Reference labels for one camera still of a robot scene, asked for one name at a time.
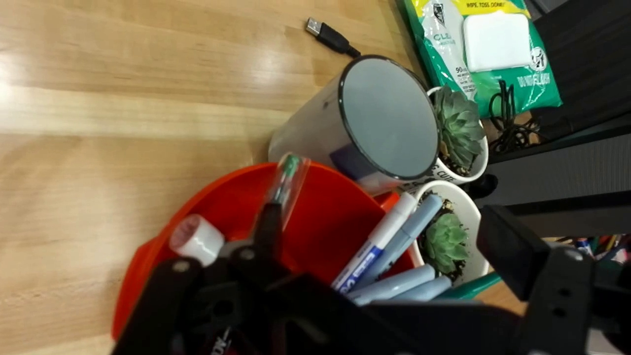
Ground grey-blue marker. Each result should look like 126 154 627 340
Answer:
358 194 445 293

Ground small white succulent pot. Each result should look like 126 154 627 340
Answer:
412 180 492 289

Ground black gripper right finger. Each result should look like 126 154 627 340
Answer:
475 204 603 355

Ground black speaker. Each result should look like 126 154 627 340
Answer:
528 0 631 145
485 131 631 229

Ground white marker blue label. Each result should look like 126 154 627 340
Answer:
329 190 420 296

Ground large white succulent pot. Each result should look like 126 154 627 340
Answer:
425 85 491 186

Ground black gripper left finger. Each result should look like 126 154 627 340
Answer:
110 200 291 355

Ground grey cylindrical can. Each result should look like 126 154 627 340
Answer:
266 54 439 196

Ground tangled black cables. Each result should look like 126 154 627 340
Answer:
487 78 548 156

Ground fat white marker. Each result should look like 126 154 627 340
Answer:
167 214 226 269

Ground light blue marker red cap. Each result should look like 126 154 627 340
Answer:
386 275 453 304
343 263 437 302

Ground clear marker green cap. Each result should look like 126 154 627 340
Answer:
270 152 311 229

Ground orange plastic bowl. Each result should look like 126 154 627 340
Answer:
110 162 421 344

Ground green wipes package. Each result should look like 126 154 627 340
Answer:
400 0 565 121

